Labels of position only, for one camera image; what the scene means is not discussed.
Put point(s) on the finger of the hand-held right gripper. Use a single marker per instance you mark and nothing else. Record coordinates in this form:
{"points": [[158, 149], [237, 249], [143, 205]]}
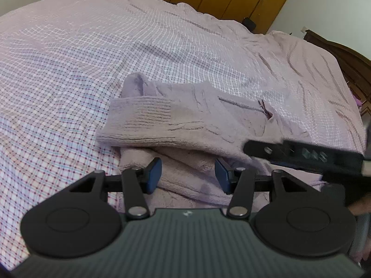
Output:
{"points": [[301, 152]]}

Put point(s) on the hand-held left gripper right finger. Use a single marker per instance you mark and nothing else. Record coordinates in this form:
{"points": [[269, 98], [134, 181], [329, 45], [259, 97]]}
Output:
{"points": [[223, 176]]}

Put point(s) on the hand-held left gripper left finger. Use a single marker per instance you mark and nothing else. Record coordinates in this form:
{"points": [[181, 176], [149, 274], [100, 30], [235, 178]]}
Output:
{"points": [[153, 177]]}

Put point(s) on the lavender knit sweater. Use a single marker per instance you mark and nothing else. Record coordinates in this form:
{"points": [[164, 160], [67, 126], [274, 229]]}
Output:
{"points": [[185, 139]]}

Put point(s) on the dark wooden headboard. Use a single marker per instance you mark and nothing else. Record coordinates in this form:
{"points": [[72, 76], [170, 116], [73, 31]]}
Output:
{"points": [[347, 63]]}

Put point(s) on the pink checked bed sheet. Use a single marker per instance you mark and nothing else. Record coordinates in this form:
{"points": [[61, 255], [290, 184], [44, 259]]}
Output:
{"points": [[87, 72]]}

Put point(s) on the small black box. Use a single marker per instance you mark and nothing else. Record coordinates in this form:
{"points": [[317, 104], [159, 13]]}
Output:
{"points": [[249, 23]]}

